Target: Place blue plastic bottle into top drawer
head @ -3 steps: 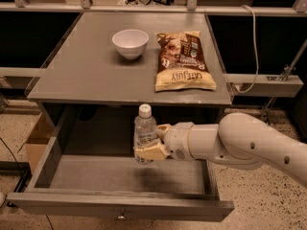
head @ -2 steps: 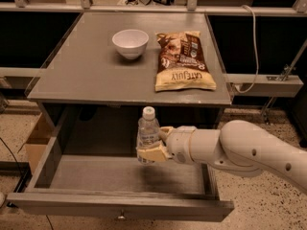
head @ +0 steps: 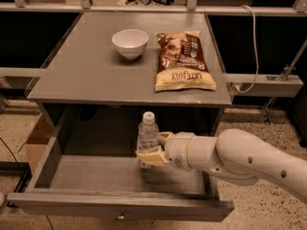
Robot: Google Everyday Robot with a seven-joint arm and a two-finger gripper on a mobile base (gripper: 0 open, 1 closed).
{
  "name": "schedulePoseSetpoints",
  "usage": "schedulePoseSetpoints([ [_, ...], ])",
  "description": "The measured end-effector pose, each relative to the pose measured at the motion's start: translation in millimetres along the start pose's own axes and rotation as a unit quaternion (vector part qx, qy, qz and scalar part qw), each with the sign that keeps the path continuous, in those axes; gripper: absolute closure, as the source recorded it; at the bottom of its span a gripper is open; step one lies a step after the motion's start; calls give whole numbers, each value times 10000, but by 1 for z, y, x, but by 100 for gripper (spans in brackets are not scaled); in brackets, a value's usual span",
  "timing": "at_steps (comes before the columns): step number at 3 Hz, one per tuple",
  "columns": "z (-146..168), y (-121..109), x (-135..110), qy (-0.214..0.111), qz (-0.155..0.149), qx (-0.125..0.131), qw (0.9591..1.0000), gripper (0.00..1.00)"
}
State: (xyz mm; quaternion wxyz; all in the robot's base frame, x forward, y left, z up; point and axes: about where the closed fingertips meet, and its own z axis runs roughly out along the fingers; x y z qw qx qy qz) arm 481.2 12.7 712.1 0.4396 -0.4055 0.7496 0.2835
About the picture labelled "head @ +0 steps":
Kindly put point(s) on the open grey top drawer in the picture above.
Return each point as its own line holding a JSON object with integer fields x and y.
{"x": 89, "y": 169}

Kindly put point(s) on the white bowl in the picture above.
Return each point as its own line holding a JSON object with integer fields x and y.
{"x": 130, "y": 43}

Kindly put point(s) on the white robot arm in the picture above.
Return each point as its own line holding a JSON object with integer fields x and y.
{"x": 235, "y": 156}

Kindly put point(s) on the grey wooden cabinet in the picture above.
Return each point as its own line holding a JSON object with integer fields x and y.
{"x": 88, "y": 70}

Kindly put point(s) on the metal frame rail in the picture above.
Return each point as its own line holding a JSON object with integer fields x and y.
{"x": 150, "y": 7}

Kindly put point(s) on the cardboard box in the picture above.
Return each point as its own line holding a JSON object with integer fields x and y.
{"x": 37, "y": 141}

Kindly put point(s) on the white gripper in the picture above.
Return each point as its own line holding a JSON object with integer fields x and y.
{"x": 177, "y": 149}

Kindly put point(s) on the metal drawer knob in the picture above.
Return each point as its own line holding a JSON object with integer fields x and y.
{"x": 121, "y": 216}

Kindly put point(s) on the clear plastic water bottle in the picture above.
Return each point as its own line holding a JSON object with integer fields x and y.
{"x": 148, "y": 134}

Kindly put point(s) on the brown yellow chip bag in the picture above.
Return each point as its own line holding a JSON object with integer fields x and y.
{"x": 181, "y": 63}

